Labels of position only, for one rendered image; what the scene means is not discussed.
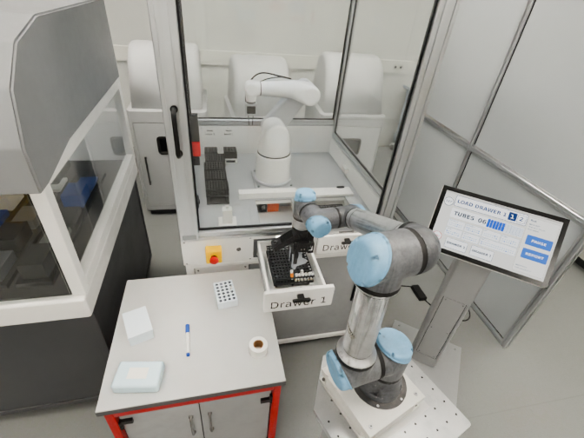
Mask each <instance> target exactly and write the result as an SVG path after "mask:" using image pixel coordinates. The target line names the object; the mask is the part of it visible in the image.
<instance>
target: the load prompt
mask: <svg viewBox="0 0 584 438"><path fill-rule="evenodd" d="M454 206H457V207H460V208H464V209H468V210H472V211H474V212H478V213H481V214H483V215H487V216H492V217H495V218H498V219H502V220H504V221H508V222H512V223H516V224H519V225H522V226H526V223H527V220H528V217H529V215H525V214H522V213H519V212H516V211H513V210H509V209H504V208H501V207H497V206H494V205H491V204H488V203H484V202H479V201H476V200H473V199H470V198H466V197H464V196H458V195H457V197H456V199H455V203H454Z"/></svg>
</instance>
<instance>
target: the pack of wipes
mask: <svg viewBox="0 0 584 438"><path fill-rule="evenodd" d="M164 370H165V366H164V362H120V363H119V366H118V368H117V371H116V374H115V377H114V379H113V382H112V384H111V389H112V391H113V392H114V393H153V392H158V391H159V388H160V386H161V382H162V378H163V372H164Z"/></svg>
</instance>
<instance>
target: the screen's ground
mask: <svg viewBox="0 0 584 438"><path fill-rule="evenodd" d="M457 195H458V196H464V197H466V198H470V199H473V200H476V201H479V202H484V203H488V204H491V205H494V206H497V207H501V208H504V209H509V210H513V211H516V212H519V213H522V214H525V215H529V217H528V220H527V223H526V226H522V225H519V224H516V223H512V222H508V221H504V220H502V219H498V218H495V217H492V216H487V215H483V214H481V213H478V212H474V211H472V210H468V209H464V208H460V207H457V206H454V205H453V207H450V206H448V205H444V204H442V206H441V209H440V212H439V215H438V216H437V219H436V222H435V226H434V228H433V230H434V229H435V230H438V231H441V232H443V233H444V230H445V228H446V226H447V223H448V219H449V218H452V219H455V220H457V221H460V222H465V223H468V224H471V225H474V226H477V227H480V228H483V229H488V230H491V231H494V232H497V233H500V234H503V235H505V236H511V237H513V238H516V239H520V243H519V246H518V249H517V251H516V254H515V256H511V255H506V254H503V253H501V252H498V251H495V250H492V249H488V248H485V247H482V246H479V245H476V244H473V243H471V242H466V241H463V240H461V239H458V238H455V237H452V236H448V237H451V238H454V239H456V240H459V241H462V242H466V243H468V247H467V250H466V252H465V253H462V252H460V251H457V250H454V249H450V248H447V247H444V246H443V245H444V242H445V240H446V238H447V235H444V234H442V237H441V241H440V244H441V248H443V249H447V250H450V251H453V252H455V253H458V254H461V255H464V256H468V257H471V258H474V259H476V260H479V261H482V262H486V263H489V264H492V265H494V266H496V267H499V268H502V269H506V270H509V271H512V272H515V273H517V274H520V275H524V276H527V277H530V278H533V279H535V280H538V281H541V282H543V281H544V278H545V275H546V273H547V270H548V265H549V263H550V261H551V258H552V255H553V253H554V248H555V245H556V243H557V240H558V237H559V234H560V232H561V228H562V225H563V222H558V221H555V220H552V219H548V218H546V217H542V216H537V215H534V214H530V213H527V212H524V211H520V210H518V209H512V208H509V207H506V206H502V205H500V204H496V203H492V202H487V201H484V200H481V199H478V198H474V197H472V196H466V195H463V194H459V193H456V192H453V191H450V190H447V193H446V195H445V196H451V197H453V198H455V199H456V197H457ZM479 216H485V217H487V218H490V219H494V220H496V221H500V222H504V223H508V224H511V225H514V226H517V227H520V228H524V231H523V234H522V237H521V238H520V237H517V236H512V235H509V234H506V233H503V232H500V231H497V230H494V229H489V228H486V227H483V226H481V225H477V224H476V223H477V220H478V217H479ZM527 235H531V236H536V237H540V238H542V239H545V240H548V241H551V242H554V244H553V247H552V249H551V252H549V251H546V250H543V249H538V248H536V247H533V246H529V245H527V244H524V243H525V241H526V238H527ZM472 245H474V246H478V247H481V248H484V249H488V250H491V251H494V256H493V259H492V262H489V261H486V260H483V259H481V258H478V257H475V256H472V255H469V251H470V249H471V246H472ZM523 248H527V249H531V250H534V251H537V252H541V253H543V254H546V255H549V258H548V259H547V264H546V265H544V264H541V263H538V262H533V261H530V260H528V259H525V258H522V257H520V255H521V252H522V249H523Z"/></svg>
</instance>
